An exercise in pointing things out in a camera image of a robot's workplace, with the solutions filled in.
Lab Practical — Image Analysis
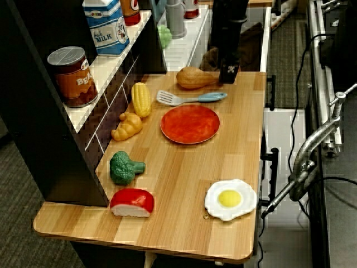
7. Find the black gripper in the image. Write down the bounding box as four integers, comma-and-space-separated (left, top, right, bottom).
209, 17, 242, 85

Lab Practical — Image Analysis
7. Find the toy chicken drumstick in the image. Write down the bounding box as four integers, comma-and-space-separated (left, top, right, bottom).
176, 66, 221, 90

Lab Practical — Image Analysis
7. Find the red round plate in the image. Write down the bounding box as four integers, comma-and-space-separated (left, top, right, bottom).
160, 104, 221, 145

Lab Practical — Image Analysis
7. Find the white toy sink basin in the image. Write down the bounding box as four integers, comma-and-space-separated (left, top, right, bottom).
156, 4, 273, 74

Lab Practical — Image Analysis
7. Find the red white toy can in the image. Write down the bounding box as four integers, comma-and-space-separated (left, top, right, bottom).
183, 0, 200, 20

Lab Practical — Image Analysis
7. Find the light green toy vegetable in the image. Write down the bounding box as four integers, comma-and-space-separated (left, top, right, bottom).
157, 24, 173, 49

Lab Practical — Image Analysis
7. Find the yellow toy corn cob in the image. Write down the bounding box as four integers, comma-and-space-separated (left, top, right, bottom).
131, 82, 152, 118

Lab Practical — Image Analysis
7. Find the orange toy croissant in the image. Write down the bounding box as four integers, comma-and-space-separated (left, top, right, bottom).
110, 112, 143, 142

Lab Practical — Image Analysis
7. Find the orange toy sauce bottle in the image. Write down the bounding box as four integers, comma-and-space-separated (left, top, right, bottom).
119, 0, 142, 26

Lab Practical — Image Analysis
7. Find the metal c-clamp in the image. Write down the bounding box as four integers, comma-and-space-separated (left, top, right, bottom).
260, 83, 357, 219

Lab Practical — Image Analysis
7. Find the toy fried egg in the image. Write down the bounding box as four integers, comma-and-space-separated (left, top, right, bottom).
204, 178, 258, 222

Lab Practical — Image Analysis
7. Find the blue toy milk carton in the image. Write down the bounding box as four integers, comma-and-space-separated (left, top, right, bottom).
81, 0, 131, 56

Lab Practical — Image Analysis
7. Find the green toy broccoli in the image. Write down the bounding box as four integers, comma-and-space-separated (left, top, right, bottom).
109, 150, 147, 185

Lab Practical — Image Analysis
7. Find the toy beans can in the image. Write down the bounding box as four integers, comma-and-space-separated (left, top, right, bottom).
46, 46, 99, 108

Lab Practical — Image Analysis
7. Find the red white sushi piece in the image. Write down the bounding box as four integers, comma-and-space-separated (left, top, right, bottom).
109, 188, 155, 218

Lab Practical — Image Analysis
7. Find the black toy kitchen shelf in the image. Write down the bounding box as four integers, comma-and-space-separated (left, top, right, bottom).
0, 0, 168, 208

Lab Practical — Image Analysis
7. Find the short black drawer handle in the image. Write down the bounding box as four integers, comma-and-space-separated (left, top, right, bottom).
265, 74, 277, 111

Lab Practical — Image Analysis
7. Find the toy spatula blue handle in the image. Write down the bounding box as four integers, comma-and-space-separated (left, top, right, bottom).
156, 89, 228, 107

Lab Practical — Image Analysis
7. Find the black thin cable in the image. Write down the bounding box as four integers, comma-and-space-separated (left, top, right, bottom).
287, 33, 337, 175

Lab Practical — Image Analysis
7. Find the aluminium extrusion rail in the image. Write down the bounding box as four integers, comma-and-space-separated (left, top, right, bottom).
306, 0, 344, 157

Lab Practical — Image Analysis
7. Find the long black drawer handle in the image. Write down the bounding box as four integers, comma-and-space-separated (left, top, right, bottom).
259, 147, 279, 202

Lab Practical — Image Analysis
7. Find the black cable loop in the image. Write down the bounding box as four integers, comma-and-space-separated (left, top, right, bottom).
297, 175, 357, 203

